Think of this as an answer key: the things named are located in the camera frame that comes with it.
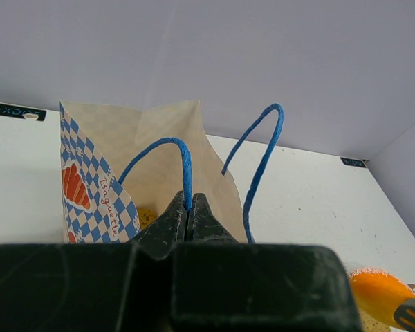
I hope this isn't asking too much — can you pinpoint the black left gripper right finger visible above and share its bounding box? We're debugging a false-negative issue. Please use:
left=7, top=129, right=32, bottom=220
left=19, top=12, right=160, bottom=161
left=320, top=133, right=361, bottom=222
left=169, top=194, right=362, bottom=331

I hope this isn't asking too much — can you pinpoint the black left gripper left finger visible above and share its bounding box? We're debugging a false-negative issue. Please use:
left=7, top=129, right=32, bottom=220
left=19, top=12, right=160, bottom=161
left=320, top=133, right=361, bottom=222
left=0, top=192, right=187, bottom=331

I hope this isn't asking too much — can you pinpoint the small thin toast slice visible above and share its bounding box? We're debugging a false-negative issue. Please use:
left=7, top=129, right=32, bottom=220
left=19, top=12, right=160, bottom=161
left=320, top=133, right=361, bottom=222
left=137, top=207, right=158, bottom=230

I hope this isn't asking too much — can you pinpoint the paper bread bag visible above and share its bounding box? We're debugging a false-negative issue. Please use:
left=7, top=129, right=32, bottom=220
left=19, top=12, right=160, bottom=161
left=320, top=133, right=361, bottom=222
left=59, top=100, right=284, bottom=243

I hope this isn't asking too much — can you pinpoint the heart toast slice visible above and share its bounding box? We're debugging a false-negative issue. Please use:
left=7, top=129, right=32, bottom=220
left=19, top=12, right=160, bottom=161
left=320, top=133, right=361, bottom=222
left=359, top=310, right=391, bottom=332

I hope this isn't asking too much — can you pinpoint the orange oval bread roll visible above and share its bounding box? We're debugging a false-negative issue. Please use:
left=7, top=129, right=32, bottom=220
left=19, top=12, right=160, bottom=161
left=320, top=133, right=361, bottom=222
left=349, top=268, right=415, bottom=327

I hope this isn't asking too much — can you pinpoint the clear plastic tray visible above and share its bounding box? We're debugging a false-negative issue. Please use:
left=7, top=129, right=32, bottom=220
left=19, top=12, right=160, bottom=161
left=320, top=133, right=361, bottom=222
left=342, top=261, right=363, bottom=275

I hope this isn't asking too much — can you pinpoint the right black label sticker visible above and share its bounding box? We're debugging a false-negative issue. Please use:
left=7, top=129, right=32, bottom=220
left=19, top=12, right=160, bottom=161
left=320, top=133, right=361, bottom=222
left=340, top=157, right=367, bottom=168

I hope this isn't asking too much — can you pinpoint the black label sticker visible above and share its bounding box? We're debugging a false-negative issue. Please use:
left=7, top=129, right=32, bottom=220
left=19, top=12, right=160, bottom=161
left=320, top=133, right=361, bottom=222
left=0, top=103, right=47, bottom=122
left=340, top=157, right=367, bottom=168

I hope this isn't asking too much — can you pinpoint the left black label sticker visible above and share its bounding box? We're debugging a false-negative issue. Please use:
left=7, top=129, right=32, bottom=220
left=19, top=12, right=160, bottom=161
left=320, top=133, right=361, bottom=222
left=0, top=103, right=47, bottom=122

